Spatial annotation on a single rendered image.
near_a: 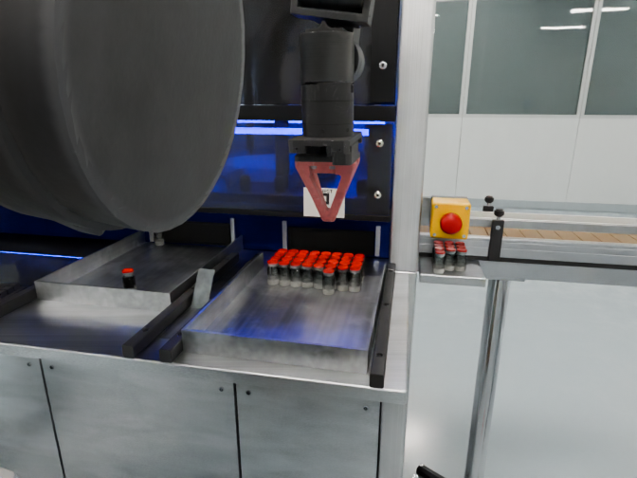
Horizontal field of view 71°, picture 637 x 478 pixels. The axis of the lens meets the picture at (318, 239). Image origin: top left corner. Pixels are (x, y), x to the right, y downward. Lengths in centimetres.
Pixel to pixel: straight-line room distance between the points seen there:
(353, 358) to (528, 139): 515
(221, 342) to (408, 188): 47
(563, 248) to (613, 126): 484
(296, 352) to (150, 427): 80
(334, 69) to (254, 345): 37
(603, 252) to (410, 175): 45
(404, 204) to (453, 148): 464
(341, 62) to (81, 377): 112
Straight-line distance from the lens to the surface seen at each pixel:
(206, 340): 66
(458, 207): 90
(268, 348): 63
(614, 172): 596
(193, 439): 133
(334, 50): 49
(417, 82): 88
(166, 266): 101
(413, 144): 88
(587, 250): 110
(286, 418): 118
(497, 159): 561
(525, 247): 107
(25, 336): 82
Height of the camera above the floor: 122
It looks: 17 degrees down
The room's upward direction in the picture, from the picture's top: straight up
